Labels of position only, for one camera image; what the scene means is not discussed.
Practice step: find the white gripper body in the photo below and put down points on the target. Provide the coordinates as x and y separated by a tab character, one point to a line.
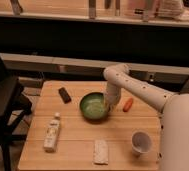
111	100

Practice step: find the green ceramic bowl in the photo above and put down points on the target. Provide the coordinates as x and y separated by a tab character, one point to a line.
92	106

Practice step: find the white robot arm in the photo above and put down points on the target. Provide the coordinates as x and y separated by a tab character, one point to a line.
173	107

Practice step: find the orange carrot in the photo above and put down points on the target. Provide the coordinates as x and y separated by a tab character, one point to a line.
128	105

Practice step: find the black rectangular bar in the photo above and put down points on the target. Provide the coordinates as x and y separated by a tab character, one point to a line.
64	95

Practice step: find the white paper cup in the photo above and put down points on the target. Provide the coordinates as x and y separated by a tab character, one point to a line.
141	143

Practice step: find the beige rice cracker pack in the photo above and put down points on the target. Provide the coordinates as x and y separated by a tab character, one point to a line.
101	152

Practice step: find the white plastic bottle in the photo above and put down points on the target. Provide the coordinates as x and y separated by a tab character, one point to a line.
50	141

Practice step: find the black chair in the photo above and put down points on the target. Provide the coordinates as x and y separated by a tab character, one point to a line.
13	107

